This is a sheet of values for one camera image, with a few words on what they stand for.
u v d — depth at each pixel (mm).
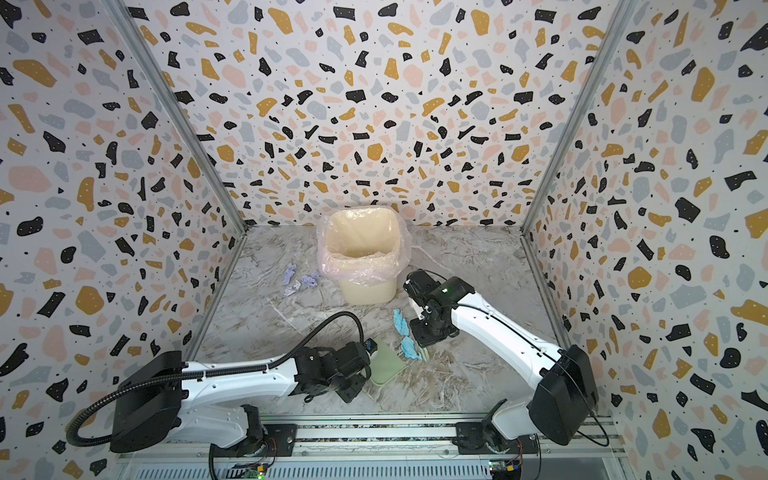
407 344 906
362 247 1013
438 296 548
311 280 1032
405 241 853
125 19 698
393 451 731
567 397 408
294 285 1030
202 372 449
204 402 449
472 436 744
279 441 735
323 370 602
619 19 717
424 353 945
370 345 740
